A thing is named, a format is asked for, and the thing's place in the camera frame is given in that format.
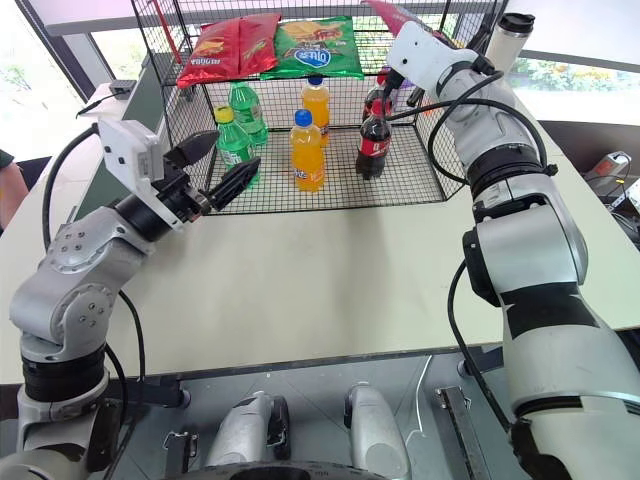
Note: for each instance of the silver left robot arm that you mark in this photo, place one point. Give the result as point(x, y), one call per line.
point(75, 280)

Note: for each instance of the person in green shirt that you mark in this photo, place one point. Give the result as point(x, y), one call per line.
point(10, 185)

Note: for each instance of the red rod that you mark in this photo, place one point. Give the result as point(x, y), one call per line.
point(167, 35)

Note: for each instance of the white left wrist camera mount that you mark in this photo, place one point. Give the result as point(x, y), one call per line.
point(132, 160)

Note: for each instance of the orange soda bottle blue cap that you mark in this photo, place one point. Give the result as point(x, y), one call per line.
point(316, 102)
point(307, 160)

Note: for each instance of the green soda bottle yellow cap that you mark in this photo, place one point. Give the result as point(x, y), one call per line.
point(232, 145)

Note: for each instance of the red grey handheld device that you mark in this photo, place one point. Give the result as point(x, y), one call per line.
point(610, 165)

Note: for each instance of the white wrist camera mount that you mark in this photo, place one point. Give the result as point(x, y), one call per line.
point(425, 55)
point(132, 160)

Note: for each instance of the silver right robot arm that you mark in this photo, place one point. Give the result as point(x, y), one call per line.
point(525, 260)

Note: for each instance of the dark rounded robot base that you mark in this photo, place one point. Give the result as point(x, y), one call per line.
point(290, 472)

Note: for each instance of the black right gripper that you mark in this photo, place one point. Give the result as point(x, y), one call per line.
point(395, 75)

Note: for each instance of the red chip bag yellow logo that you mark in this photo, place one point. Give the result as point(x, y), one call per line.
point(210, 52)

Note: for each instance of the black metal bar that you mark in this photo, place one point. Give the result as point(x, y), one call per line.
point(465, 435)

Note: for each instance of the silver rounded robot leg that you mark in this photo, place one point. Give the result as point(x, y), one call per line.
point(245, 430)
point(375, 435)

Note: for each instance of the black table frame bracket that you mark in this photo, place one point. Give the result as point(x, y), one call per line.
point(160, 392)

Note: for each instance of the red chip bag green print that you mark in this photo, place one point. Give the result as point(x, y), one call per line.
point(257, 45)

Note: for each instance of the small black box device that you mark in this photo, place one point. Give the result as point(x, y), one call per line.
point(122, 89)

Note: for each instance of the white tumbler black lid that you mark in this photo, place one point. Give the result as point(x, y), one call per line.
point(507, 42)

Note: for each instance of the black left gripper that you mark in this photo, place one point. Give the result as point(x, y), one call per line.
point(181, 192)

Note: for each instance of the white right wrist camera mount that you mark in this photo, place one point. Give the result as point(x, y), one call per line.
point(425, 55)

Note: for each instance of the cola bottle red label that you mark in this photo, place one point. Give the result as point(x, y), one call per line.
point(373, 150)
point(372, 102)

